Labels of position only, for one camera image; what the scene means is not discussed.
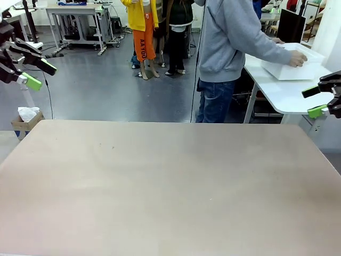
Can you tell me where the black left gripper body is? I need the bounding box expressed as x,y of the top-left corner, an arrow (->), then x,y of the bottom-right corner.
0,22 -> 15,57

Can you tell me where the white plastic basket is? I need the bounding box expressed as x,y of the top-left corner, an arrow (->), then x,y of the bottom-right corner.
261,42 -> 326,81

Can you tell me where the person's left forearm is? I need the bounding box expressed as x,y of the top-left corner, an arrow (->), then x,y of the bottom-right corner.
262,29 -> 278,43

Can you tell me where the person's right forearm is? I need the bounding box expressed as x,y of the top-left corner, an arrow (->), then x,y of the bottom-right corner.
254,33 -> 294,65

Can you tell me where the person's right hand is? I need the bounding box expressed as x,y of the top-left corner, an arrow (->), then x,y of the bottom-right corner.
288,49 -> 308,68

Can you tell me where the black stand pole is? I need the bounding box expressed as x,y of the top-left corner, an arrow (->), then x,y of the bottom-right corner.
22,0 -> 39,43

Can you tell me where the crumpled white paper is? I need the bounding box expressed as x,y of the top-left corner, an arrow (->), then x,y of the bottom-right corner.
18,106 -> 40,122

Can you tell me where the white table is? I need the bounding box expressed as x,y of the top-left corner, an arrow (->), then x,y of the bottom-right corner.
243,50 -> 341,124

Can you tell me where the small cardboard box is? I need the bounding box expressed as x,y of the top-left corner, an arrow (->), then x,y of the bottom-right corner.
11,106 -> 45,141

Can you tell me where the wooden chair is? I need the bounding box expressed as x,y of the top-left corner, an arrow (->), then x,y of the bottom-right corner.
306,1 -> 324,42

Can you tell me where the black monitor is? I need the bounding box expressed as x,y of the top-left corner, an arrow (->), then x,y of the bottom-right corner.
276,8 -> 306,45

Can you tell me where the black chair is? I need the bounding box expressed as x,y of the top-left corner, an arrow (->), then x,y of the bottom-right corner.
233,68 -> 257,123

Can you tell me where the blue jacket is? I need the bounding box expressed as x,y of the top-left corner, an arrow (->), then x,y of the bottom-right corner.
253,0 -> 263,20

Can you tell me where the person in grey hoodie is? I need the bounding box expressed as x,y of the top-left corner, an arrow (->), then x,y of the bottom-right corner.
196,0 -> 308,124

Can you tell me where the bystander in yellow jacket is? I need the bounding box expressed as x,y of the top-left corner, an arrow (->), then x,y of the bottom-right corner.
120,0 -> 160,81

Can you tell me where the bystander in black clothes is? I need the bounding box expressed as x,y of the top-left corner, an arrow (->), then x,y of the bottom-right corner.
159,0 -> 195,76

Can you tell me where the thin black floor cable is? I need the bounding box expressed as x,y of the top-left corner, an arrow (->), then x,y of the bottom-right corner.
44,71 -> 54,120

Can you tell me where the grey metal frame table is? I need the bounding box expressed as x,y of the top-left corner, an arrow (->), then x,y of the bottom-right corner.
45,3 -> 109,56

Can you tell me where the thin black hanging cable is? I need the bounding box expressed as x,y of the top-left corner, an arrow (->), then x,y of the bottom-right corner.
190,0 -> 206,123

